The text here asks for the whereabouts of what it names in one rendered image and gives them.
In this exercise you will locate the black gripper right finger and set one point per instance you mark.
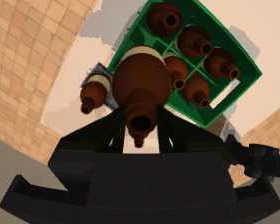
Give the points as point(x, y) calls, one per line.
point(185, 136)

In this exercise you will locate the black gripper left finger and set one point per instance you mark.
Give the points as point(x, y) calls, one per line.
point(98, 135)

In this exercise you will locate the green plastic crate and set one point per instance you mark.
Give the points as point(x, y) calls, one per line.
point(199, 15)

